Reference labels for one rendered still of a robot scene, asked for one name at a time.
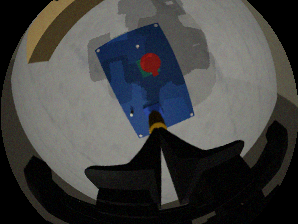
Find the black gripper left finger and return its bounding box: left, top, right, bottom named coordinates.
left=84, top=128, right=162, bottom=209

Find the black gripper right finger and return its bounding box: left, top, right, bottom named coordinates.
left=158, top=127, right=245, bottom=205

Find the blue circuit board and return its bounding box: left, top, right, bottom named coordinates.
left=94, top=23, right=194, bottom=139

